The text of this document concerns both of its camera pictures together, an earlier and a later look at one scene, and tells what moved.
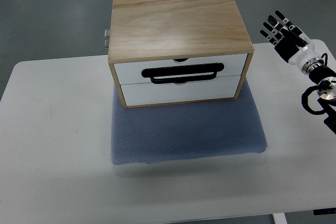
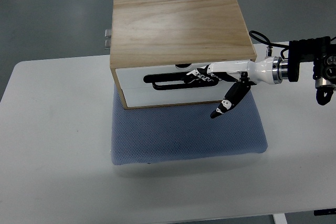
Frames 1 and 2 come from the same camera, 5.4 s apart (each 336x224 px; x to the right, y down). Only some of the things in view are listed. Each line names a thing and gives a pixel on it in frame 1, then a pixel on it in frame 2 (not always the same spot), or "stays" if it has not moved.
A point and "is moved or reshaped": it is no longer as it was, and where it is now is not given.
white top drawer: (130, 73) to (167, 77)
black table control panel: (325, 211) stays
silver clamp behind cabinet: (107, 34) stays
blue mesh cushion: (174, 132) stays
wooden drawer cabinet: (180, 47) stays
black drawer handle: (182, 73) is moved or reshaped
